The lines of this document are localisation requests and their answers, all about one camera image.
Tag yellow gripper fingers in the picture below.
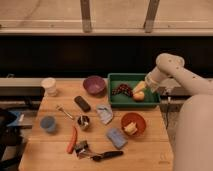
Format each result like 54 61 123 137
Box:
133 81 146 93

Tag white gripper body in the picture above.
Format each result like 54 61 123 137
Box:
145 68 167 92

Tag orange yellow apple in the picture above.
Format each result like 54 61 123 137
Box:
133 91 145 101

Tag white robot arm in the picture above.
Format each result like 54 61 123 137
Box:
144 53 213 171

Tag green plastic tray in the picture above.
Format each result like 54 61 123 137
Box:
108 73 161 108

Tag dark grapes bunch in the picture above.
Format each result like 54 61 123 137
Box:
112 84 133 97

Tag orange bowl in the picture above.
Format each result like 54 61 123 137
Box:
121 112 146 137

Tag blue white cloth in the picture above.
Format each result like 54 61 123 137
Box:
96 105 114 125

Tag yellow food piece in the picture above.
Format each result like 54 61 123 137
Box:
124 122 137 135

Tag purple bowl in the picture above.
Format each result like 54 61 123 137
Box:
83 75 106 95

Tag blue sponge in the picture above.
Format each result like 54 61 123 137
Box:
106 128 127 149

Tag black rectangular block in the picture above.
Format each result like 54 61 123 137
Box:
74 96 91 112

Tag small metal cup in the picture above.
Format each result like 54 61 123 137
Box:
77 115 90 130

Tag white paper cup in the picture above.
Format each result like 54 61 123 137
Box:
41 77 57 96

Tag orange carrot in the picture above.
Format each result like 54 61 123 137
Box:
67 126 78 154

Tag blue plastic cup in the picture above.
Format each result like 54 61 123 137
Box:
40 116 56 133

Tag black handled utensil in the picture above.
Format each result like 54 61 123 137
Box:
79 150 124 162

